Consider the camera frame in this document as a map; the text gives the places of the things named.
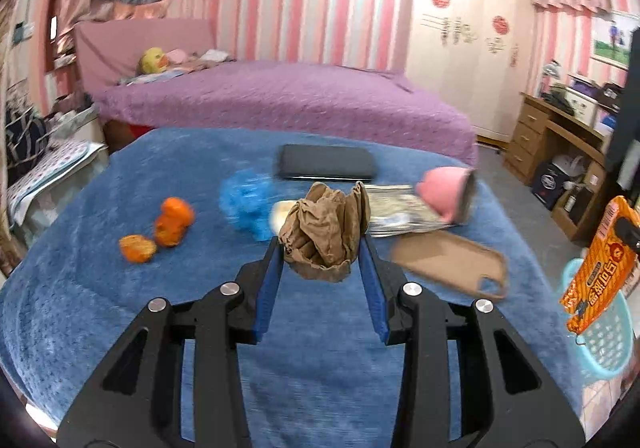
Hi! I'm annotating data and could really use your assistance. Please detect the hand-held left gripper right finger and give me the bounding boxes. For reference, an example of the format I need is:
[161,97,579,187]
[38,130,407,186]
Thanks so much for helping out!
[359,233,586,448]

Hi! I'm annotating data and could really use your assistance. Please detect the crumpled blue plastic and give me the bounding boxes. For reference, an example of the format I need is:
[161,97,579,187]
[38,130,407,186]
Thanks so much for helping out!
[219,169,277,241]

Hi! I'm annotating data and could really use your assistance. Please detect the brown paper bag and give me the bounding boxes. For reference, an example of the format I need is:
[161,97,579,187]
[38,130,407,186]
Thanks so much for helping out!
[277,181,372,283]

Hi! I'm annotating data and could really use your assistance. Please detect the black paper bag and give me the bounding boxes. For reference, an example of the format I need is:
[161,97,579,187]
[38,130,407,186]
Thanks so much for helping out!
[530,160,568,211]

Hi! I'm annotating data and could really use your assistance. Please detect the white wardrobe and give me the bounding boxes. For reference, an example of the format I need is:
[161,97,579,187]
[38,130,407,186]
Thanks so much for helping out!
[402,0,533,146]

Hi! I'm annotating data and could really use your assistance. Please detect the silver snack wrapper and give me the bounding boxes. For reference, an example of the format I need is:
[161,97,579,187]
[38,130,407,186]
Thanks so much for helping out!
[367,184,458,239]

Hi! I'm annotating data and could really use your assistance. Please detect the beige phone case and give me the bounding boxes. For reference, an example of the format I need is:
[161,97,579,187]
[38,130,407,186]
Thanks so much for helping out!
[390,230,510,299]

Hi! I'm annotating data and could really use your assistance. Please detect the purple dotted bed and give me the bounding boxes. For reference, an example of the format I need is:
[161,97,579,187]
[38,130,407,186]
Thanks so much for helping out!
[90,58,480,166]

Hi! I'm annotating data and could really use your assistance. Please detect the clothes pile on bed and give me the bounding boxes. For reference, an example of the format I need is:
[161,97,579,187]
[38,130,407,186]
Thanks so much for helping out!
[192,48,236,68]

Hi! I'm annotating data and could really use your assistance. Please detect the pink steel cup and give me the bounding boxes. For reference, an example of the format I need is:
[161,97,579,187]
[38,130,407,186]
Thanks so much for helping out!
[416,167,478,225]

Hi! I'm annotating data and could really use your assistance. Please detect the black phone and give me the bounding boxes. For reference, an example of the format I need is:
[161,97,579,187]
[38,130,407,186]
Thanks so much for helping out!
[277,144,378,182]

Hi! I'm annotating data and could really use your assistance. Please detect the light blue plastic basket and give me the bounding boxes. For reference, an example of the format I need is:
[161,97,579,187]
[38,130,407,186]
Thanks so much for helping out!
[556,258,638,385]

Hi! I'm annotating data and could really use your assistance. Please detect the small orange toy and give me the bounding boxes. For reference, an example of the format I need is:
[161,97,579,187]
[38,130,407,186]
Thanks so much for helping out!
[154,197,196,249]

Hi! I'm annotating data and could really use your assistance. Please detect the wooden desk with drawers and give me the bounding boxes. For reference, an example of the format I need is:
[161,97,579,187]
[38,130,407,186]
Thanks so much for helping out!
[502,92,621,243]

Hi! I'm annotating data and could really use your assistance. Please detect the white fan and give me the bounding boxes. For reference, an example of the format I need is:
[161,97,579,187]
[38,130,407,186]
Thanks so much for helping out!
[552,154,586,181]

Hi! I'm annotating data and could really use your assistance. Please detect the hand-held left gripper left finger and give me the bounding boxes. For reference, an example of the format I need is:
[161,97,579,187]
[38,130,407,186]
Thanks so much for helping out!
[56,237,287,448]

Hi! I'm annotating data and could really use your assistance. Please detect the small orange peel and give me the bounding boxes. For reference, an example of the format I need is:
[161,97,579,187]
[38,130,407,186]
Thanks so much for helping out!
[118,234,157,263]

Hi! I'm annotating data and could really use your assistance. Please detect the dark clothes on desk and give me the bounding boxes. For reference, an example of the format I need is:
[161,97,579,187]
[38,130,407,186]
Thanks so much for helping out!
[542,88,576,115]

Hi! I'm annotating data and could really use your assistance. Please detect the dark hanging clothing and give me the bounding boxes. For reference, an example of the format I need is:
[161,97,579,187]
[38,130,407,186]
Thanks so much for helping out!
[602,28,640,191]

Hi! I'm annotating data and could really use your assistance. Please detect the small framed photo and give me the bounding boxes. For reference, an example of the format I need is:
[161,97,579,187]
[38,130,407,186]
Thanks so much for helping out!
[590,10,640,71]

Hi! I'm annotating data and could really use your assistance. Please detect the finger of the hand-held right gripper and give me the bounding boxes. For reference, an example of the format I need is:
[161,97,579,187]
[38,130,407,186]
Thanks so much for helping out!
[614,215,640,253]

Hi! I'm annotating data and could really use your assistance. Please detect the dark patterned bag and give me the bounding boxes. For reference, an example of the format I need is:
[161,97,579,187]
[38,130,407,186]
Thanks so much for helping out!
[5,108,51,183]

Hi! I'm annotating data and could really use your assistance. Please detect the yellow duck plush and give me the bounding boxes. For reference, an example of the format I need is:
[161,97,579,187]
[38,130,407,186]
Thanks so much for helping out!
[138,48,168,76]

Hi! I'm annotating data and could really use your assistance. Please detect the orange snack packet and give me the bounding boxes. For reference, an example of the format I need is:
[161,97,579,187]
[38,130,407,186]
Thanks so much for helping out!
[559,195,640,344]

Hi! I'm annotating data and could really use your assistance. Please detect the white round container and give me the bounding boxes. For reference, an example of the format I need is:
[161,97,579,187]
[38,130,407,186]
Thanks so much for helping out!
[270,200,301,233]

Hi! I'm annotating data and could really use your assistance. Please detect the pink covered headboard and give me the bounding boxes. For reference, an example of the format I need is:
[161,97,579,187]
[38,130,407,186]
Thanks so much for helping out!
[74,18,217,88]

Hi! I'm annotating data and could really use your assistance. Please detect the white storage box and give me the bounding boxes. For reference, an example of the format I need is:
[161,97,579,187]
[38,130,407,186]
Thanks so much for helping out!
[562,82,601,126]

